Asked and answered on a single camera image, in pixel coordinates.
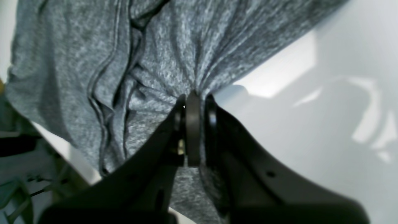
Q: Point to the grey long-sleeve T-shirt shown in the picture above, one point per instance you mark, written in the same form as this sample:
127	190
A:
105	74

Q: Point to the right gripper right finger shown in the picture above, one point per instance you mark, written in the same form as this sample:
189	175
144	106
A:
261	189

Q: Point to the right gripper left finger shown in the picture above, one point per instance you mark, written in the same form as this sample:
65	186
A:
139	191

